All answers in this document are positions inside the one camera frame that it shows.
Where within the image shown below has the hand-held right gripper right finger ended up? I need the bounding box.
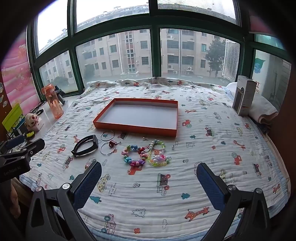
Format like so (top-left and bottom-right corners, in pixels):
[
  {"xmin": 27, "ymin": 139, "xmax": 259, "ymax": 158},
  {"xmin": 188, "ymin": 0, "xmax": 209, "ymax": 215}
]
[{"xmin": 196, "ymin": 163, "xmax": 271, "ymax": 241}]

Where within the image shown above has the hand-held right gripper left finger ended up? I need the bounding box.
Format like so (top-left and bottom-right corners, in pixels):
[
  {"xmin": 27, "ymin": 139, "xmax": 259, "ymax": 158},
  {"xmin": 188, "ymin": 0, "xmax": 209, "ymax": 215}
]
[{"xmin": 25, "ymin": 161, "xmax": 102, "ymax": 241}]

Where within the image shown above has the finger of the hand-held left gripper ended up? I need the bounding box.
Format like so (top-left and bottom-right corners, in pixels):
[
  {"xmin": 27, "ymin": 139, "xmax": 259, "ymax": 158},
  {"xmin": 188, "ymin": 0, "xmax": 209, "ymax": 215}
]
[
  {"xmin": 21, "ymin": 138, "xmax": 46, "ymax": 161},
  {"xmin": 5, "ymin": 135, "xmax": 25, "ymax": 151}
]

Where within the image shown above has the large silver hoop bracelet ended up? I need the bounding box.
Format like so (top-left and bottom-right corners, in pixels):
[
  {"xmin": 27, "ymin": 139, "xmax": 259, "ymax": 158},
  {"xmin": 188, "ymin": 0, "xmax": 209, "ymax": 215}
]
[{"xmin": 100, "ymin": 141, "xmax": 117, "ymax": 156}]

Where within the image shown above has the black smart band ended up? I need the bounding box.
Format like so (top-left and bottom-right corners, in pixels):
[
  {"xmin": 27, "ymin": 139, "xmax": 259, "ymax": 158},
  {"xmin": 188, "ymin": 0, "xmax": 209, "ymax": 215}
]
[{"xmin": 70, "ymin": 134, "xmax": 99, "ymax": 157}]

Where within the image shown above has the small silver hoop bracelet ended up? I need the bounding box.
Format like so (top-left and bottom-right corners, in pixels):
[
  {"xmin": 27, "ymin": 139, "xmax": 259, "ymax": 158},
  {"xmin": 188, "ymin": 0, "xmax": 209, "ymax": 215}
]
[{"xmin": 100, "ymin": 131, "xmax": 115, "ymax": 141}]

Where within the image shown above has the colourful animal bead bracelet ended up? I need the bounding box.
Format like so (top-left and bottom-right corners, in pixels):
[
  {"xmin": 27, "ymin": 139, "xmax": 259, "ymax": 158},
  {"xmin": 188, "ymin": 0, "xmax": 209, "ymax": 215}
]
[{"xmin": 121, "ymin": 145, "xmax": 148, "ymax": 168}]

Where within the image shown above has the pastel translucent bead bracelet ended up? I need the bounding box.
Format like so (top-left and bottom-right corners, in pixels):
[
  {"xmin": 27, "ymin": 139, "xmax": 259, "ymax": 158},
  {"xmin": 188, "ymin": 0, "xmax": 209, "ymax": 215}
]
[{"xmin": 147, "ymin": 139, "xmax": 172, "ymax": 167}]

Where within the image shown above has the orange shallow cardboard box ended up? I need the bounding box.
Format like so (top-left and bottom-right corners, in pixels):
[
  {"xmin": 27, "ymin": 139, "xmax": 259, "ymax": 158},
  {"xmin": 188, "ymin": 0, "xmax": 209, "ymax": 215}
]
[{"xmin": 93, "ymin": 98, "xmax": 179, "ymax": 137}]

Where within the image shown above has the green card holder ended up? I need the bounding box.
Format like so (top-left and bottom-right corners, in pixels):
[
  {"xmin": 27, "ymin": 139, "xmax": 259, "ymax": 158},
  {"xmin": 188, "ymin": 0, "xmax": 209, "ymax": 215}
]
[{"xmin": 2, "ymin": 103, "xmax": 25, "ymax": 133}]

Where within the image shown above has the white skull figurine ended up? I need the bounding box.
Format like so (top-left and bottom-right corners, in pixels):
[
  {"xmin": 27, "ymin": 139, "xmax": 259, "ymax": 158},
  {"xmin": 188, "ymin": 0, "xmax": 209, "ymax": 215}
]
[{"xmin": 24, "ymin": 113, "xmax": 39, "ymax": 129}]

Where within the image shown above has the cartoon printed white blanket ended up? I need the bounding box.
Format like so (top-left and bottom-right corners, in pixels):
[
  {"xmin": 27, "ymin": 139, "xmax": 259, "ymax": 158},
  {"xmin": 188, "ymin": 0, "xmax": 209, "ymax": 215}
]
[{"xmin": 20, "ymin": 76, "xmax": 292, "ymax": 241}]

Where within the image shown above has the orange transparent water bottle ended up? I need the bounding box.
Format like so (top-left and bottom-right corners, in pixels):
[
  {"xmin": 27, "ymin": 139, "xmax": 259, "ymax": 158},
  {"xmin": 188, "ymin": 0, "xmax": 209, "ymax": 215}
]
[{"xmin": 41, "ymin": 84, "xmax": 64, "ymax": 119}]

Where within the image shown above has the pink cartoon printed curtain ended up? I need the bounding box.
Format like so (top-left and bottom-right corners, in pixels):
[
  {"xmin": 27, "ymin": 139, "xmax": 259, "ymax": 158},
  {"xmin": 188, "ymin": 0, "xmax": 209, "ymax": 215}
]
[{"xmin": 0, "ymin": 38, "xmax": 39, "ymax": 110}]

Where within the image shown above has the folded white towel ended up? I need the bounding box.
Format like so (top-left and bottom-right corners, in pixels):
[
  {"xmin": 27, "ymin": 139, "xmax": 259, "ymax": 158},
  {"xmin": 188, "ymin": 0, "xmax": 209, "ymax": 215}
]
[{"xmin": 225, "ymin": 82, "xmax": 279, "ymax": 125}]

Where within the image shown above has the grey and white carton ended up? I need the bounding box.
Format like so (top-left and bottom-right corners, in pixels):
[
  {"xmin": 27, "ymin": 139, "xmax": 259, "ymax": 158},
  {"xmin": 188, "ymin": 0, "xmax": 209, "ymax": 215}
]
[{"xmin": 232, "ymin": 75, "xmax": 257, "ymax": 116}]

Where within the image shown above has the white louvred outdoor screen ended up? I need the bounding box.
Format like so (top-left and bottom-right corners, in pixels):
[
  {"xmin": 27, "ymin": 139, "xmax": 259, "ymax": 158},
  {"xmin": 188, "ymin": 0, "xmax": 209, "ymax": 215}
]
[{"xmin": 222, "ymin": 39, "xmax": 240, "ymax": 82}]

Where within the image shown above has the blue cartoon window sticker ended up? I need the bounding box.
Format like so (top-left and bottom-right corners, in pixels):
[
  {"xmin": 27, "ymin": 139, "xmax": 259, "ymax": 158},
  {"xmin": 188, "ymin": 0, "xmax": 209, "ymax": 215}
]
[{"xmin": 254, "ymin": 58, "xmax": 267, "ymax": 75}]

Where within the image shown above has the plain pink curtain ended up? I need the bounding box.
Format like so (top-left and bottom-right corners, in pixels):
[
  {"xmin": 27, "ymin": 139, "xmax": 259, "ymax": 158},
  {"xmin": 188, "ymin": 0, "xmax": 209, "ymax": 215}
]
[{"xmin": 249, "ymin": 21, "xmax": 274, "ymax": 34}]

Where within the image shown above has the black cable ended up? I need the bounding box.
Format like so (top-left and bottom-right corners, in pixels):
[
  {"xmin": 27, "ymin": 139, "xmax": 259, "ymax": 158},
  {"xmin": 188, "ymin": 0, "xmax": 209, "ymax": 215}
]
[{"xmin": 30, "ymin": 100, "xmax": 49, "ymax": 117}]

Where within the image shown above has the green window frame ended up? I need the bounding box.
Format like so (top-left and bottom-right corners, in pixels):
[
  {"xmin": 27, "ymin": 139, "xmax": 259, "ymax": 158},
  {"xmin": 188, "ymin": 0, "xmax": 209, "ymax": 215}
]
[{"xmin": 26, "ymin": 0, "xmax": 292, "ymax": 96}]

